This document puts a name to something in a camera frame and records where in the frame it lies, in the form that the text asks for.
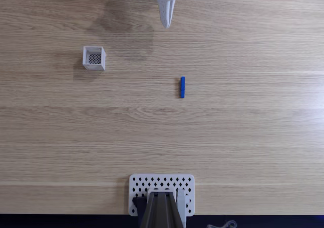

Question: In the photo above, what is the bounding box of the small white mesh-bottom crate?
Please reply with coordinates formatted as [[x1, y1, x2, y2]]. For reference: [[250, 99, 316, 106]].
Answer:
[[82, 46, 106, 71]]

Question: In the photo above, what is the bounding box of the white perforated base plate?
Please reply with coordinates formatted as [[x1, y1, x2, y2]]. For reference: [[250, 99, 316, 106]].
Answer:
[[128, 173, 196, 217]]

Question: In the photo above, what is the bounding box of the dark camera mount pole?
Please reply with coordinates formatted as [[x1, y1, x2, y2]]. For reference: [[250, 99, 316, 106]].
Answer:
[[138, 191, 185, 228]]

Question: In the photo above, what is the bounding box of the thin white cable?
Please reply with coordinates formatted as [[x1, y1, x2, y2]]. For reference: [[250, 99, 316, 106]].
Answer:
[[206, 220, 238, 228]]

